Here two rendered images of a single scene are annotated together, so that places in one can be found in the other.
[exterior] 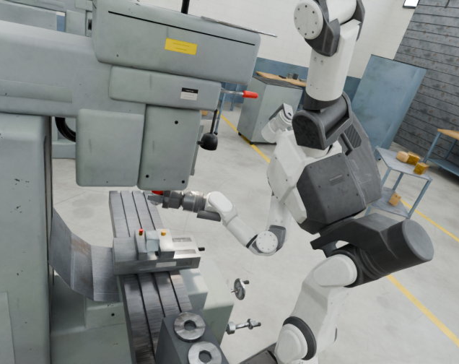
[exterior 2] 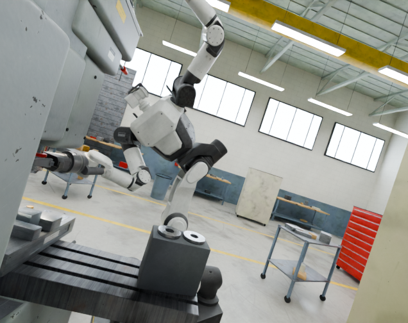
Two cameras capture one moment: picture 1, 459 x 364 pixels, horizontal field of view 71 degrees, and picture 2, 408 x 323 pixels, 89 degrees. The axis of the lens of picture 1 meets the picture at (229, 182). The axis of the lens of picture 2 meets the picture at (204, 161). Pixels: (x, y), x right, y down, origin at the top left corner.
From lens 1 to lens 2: 0.91 m
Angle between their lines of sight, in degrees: 69
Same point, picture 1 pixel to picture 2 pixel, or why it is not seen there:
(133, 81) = (92, 22)
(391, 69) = not seen: hidden behind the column
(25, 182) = (41, 106)
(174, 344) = (178, 242)
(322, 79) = (206, 67)
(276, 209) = (136, 156)
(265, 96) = not seen: outside the picture
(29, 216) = (23, 168)
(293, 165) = (176, 116)
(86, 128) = not seen: hidden behind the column
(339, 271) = (201, 170)
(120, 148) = (66, 90)
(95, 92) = (64, 13)
